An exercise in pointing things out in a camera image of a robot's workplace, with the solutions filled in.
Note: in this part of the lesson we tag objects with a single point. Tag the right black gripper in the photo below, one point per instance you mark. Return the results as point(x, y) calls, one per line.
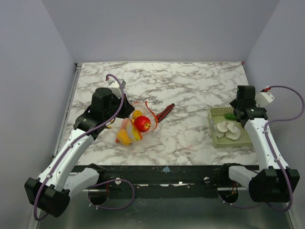
point(237, 112)

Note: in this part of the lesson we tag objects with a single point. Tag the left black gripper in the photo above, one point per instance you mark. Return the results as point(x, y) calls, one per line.
point(127, 109)

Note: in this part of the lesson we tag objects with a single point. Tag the green toy vegetable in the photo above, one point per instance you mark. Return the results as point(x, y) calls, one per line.
point(231, 117)

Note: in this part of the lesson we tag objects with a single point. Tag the clear zip top bag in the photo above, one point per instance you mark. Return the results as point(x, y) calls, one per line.
point(128, 123)

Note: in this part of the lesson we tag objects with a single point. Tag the red toy apple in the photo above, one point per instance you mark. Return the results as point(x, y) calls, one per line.
point(142, 123)

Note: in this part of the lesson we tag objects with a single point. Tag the yellow toy bell pepper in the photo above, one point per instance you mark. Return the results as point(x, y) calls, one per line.
point(123, 138)

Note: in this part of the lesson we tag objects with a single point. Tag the yellow toy mango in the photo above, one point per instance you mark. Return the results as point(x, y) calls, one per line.
point(136, 136)

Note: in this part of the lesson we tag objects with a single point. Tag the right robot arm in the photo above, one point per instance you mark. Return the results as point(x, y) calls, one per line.
point(275, 180)

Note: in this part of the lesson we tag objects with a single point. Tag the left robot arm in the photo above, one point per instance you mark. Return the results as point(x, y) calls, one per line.
point(53, 189)

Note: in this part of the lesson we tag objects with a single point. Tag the white toy garlic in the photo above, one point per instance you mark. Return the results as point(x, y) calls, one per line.
point(221, 129)
point(234, 133)

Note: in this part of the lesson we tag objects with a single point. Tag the beige plastic basket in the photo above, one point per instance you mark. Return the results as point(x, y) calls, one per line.
point(216, 115)

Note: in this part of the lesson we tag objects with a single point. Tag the red black utility knife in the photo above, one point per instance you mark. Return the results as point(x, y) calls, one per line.
point(165, 112)

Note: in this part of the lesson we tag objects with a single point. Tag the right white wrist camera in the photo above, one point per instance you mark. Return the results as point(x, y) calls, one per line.
point(264, 98)

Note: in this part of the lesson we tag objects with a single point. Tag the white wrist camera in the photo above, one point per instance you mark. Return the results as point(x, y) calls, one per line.
point(264, 98)
point(114, 86)

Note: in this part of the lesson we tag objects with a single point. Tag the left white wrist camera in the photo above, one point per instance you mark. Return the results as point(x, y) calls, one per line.
point(114, 86)

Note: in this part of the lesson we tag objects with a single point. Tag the black mounting rail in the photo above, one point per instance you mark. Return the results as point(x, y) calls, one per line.
point(147, 182)

